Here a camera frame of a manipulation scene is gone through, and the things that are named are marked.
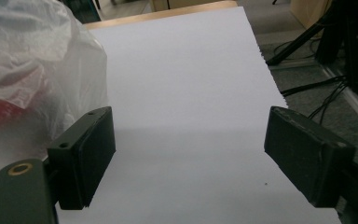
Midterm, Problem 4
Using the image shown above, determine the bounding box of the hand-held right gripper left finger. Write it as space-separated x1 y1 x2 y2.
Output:
47 105 117 211

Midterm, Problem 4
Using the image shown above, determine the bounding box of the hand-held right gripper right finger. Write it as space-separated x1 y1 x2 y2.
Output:
264 105 357 209

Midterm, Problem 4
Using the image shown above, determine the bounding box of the clear plastic bag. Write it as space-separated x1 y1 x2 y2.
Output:
0 0 110 197

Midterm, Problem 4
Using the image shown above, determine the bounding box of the black metal stand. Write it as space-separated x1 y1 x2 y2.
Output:
266 12 337 67

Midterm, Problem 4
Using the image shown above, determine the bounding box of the black curtain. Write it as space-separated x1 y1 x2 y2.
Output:
315 0 358 101

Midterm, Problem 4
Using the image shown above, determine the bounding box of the wooden cabinet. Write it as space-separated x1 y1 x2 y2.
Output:
290 0 335 30

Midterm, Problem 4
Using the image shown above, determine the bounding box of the thin black floor cable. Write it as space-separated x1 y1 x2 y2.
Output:
308 79 350 125

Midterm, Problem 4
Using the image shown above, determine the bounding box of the thick black floor cable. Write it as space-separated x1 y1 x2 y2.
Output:
280 75 349 97

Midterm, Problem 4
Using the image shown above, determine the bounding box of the aluminium floor rail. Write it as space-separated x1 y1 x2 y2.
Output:
321 65 358 134

